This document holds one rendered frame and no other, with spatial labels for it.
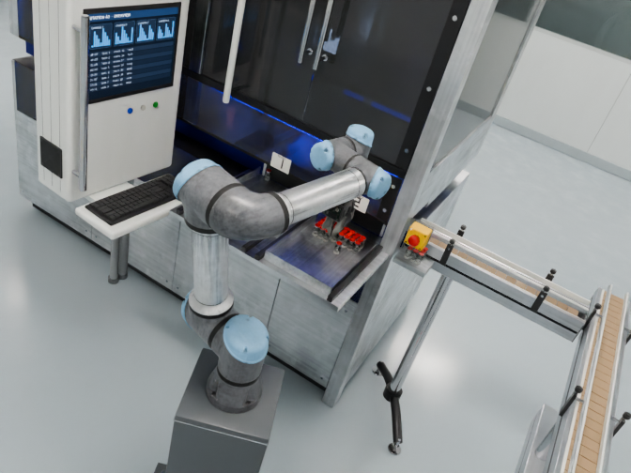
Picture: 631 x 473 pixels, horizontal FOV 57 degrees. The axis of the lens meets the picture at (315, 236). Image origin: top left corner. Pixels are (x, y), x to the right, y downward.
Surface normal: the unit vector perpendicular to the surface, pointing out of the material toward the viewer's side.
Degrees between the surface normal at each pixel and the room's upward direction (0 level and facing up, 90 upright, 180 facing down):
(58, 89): 90
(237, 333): 7
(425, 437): 0
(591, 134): 90
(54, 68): 90
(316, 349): 90
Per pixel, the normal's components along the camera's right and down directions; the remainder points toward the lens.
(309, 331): -0.49, 0.39
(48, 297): 0.23, -0.80
